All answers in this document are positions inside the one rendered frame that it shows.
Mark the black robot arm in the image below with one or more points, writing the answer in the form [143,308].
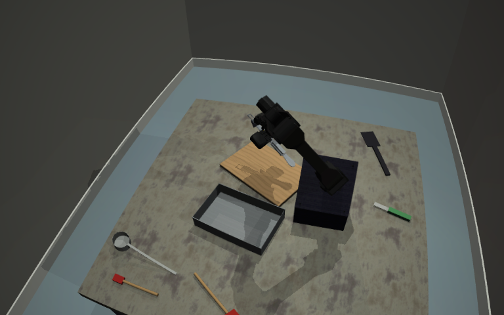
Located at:
[285,130]

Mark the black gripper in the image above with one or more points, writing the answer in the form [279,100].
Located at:
[261,138]

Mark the wooden cutting board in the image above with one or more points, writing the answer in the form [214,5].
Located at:
[265,172]

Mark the black spatula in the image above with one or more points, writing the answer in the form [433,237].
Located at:
[371,141]

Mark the green and white flat bar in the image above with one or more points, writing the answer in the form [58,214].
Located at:
[394,212]

